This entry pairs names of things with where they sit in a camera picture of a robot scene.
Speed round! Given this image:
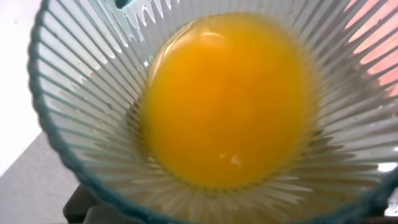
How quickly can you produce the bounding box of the translucent teal ribbed cup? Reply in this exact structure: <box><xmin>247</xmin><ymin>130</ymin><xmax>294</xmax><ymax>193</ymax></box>
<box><xmin>27</xmin><ymin>0</ymin><xmax>398</xmax><ymax>224</ymax></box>

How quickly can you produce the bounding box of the orange juice liquid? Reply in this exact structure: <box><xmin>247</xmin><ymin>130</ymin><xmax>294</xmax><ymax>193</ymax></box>
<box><xmin>138</xmin><ymin>14</ymin><xmax>320</xmax><ymax>190</ymax></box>

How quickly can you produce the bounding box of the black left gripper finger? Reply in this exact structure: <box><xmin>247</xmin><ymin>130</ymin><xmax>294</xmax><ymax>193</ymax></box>
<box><xmin>63</xmin><ymin>183</ymin><xmax>131</xmax><ymax>224</ymax></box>

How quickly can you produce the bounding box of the pink round bowl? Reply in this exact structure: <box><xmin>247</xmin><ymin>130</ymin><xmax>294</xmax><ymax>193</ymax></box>
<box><xmin>341</xmin><ymin>0</ymin><xmax>398</xmax><ymax>97</ymax></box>

